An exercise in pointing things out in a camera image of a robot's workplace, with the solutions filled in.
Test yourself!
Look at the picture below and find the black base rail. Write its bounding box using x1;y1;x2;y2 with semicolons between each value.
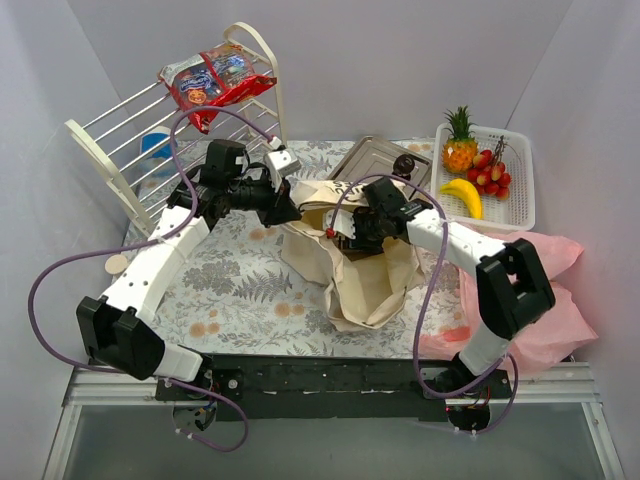
89;352;516;421

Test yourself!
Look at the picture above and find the blue white container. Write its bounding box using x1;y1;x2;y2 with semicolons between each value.
138;126;171;174

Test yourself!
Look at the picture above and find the red toy fruit with stem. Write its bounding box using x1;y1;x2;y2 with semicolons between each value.
467;135;512;201

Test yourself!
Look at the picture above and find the beige canvas tote bag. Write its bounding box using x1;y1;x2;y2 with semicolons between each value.
281;180;425;332

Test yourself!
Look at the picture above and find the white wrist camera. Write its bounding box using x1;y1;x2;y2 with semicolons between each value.
263;148;301;177
323;209;356;240

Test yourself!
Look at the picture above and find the pink plastic grocery bag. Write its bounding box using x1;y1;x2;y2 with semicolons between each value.
419;231;597;373

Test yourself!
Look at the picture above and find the grey soap dispenser bottle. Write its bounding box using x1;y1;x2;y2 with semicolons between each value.
104;254;129;276

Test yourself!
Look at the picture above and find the steel tray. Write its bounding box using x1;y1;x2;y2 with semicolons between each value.
328;136;432;195

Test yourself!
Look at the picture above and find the toy banana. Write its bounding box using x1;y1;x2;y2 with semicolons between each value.
439;178;484;220

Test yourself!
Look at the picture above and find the cream metal shoe rack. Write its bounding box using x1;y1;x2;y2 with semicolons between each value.
63;20;290;236

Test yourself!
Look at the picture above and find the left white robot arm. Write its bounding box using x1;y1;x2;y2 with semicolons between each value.
76;140;301;400

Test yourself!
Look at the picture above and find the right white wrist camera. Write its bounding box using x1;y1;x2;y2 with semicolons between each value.
323;209;356;240

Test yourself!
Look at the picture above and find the floral table mat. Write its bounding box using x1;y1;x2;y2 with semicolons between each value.
89;135;471;358

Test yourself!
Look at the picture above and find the white plastic basket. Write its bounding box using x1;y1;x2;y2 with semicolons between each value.
430;123;535;233

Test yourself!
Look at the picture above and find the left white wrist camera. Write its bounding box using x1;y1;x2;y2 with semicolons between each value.
263;148;301;177

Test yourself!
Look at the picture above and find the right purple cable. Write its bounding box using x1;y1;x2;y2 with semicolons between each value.
324;173;519;434

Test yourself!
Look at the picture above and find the toy pineapple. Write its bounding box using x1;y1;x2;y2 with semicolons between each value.
442;105;478;174

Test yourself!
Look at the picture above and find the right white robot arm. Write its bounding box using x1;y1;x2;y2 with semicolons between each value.
324;174;556;399

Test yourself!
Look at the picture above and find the aluminium frame rail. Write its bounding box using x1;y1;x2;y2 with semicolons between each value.
515;362;601;404

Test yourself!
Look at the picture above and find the red snack bag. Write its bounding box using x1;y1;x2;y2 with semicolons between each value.
157;44;277;111

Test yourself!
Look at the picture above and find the dark purple toy plum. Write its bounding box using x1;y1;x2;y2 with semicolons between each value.
392;154;415;180

